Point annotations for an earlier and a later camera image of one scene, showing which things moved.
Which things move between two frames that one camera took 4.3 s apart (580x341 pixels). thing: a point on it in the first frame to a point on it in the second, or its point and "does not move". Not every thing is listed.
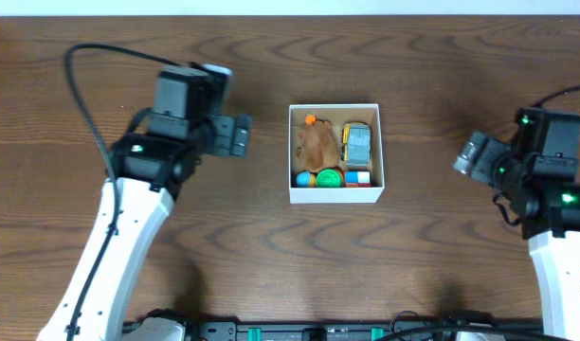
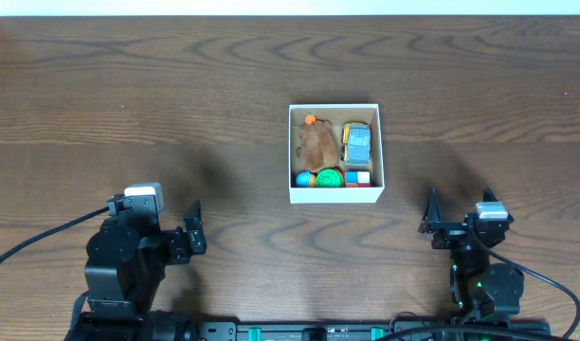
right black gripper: [473, 154] to [454, 227]
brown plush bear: [318, 148] does not move
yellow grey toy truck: [356, 144] does not move
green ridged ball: [329, 178] does not move
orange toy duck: [306, 179] does not move
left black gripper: [225, 135] to [180, 239]
